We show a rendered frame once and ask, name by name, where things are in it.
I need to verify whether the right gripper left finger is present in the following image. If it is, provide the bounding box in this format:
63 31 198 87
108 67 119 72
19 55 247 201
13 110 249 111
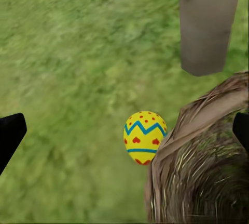
0 113 27 175

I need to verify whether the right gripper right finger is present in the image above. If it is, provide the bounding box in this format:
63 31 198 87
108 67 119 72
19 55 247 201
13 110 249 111
232 113 249 155

